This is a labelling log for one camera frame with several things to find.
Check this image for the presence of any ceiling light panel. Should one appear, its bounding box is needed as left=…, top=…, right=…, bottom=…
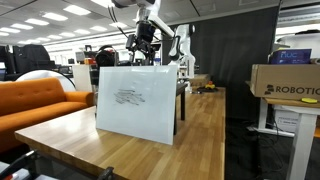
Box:
left=0, top=26, right=21, bottom=34
left=58, top=31, right=77, bottom=38
left=90, top=0, right=114, bottom=9
left=24, top=17, right=50, bottom=27
left=73, top=28, right=92, bottom=36
left=41, top=11, right=69, bottom=22
left=89, top=25, right=109, bottom=33
left=108, top=21, right=128, bottom=29
left=62, top=3, right=92, bottom=16
left=10, top=22, right=35, bottom=31

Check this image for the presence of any plain flat cardboard box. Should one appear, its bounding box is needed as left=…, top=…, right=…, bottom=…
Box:
left=188, top=73, right=212, bottom=89

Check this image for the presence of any black frame bar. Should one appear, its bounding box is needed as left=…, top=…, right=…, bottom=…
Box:
left=0, top=149, right=38, bottom=180

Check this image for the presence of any white desk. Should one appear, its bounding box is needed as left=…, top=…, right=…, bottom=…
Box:
left=255, top=97, right=320, bottom=180

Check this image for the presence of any printed brown cardboard box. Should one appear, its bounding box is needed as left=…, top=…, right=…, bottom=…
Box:
left=249, top=63, right=320, bottom=101

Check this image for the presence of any white rounded machine cover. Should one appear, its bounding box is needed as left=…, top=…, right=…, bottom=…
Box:
left=275, top=29, right=320, bottom=60

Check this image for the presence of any black equipment case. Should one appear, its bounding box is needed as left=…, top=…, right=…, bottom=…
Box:
left=12, top=43, right=57, bottom=73

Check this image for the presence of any black curtain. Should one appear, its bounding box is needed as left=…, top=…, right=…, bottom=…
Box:
left=161, top=4, right=281, bottom=122

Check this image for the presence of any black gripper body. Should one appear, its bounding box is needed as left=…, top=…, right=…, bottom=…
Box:
left=132, top=20, right=158, bottom=47

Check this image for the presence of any white glass whiteboard with scribble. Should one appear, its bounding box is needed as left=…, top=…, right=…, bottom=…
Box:
left=95, top=64, right=179, bottom=146

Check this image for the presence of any white cabinet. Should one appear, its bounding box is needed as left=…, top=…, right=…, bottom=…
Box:
left=72, top=63, right=93, bottom=93

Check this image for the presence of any black clamp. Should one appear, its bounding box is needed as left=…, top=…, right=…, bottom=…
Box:
left=96, top=166, right=115, bottom=180

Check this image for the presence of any orange sofa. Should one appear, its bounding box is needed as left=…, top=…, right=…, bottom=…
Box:
left=0, top=76, right=95, bottom=153

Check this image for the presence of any yellow flat object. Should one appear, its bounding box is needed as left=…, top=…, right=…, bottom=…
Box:
left=301, top=96, right=319, bottom=104

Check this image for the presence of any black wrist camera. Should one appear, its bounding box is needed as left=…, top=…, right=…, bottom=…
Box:
left=125, top=32, right=136, bottom=52

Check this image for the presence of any white round panel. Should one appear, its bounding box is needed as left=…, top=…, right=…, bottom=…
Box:
left=14, top=68, right=77, bottom=93

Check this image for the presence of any dark wooden stand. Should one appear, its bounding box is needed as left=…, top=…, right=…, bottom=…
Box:
left=173, top=82, right=189, bottom=136

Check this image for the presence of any white labelled box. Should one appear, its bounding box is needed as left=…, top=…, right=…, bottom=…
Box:
left=273, top=109, right=300, bottom=133

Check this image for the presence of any blue product box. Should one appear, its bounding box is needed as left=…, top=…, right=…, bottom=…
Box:
left=268, top=48, right=313, bottom=65

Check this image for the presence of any yellow toy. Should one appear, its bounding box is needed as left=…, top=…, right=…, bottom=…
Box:
left=204, top=80, right=216, bottom=90

